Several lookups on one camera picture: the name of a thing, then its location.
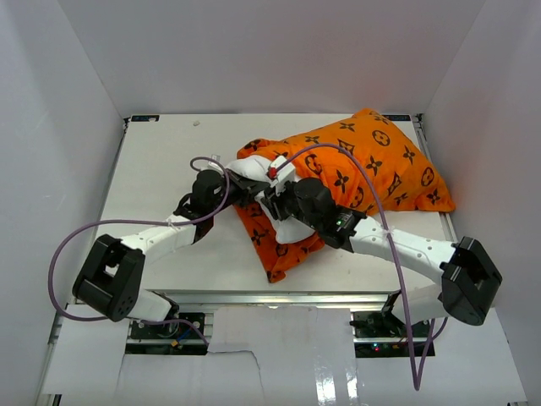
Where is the white pillow insert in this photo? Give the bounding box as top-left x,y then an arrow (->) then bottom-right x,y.
227,155 -> 314,244

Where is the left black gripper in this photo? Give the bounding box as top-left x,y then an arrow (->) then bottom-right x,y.
209,169 -> 270,217

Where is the orange patterned pillowcase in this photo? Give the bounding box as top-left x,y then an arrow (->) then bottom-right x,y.
235,108 -> 456,283

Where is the left blue corner label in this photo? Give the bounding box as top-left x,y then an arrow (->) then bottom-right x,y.
130,114 -> 160,123

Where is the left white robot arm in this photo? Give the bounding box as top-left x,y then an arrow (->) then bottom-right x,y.
72,169 -> 270,337

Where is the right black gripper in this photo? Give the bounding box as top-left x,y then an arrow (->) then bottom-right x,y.
260,178 -> 320,232

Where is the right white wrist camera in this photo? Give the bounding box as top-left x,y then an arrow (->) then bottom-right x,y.
267,156 -> 296,195

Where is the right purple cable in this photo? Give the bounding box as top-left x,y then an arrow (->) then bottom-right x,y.
278,143 -> 449,392

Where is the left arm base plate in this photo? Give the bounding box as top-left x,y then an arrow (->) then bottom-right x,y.
125,311 -> 213,356

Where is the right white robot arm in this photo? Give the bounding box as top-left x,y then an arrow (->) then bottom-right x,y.
257,178 -> 502,337

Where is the blue corner label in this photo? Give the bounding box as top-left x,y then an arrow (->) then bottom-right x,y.
384,114 -> 412,122
130,114 -> 160,123

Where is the right blue corner label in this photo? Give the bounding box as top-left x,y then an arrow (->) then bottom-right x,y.
384,114 -> 412,122

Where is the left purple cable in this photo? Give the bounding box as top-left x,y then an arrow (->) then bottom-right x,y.
46,156 -> 232,348

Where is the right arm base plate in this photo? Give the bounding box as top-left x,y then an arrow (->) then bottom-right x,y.
349,293 -> 409,359

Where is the purple cable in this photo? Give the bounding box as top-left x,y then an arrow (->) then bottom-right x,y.
278,143 -> 449,392
46,156 -> 232,348

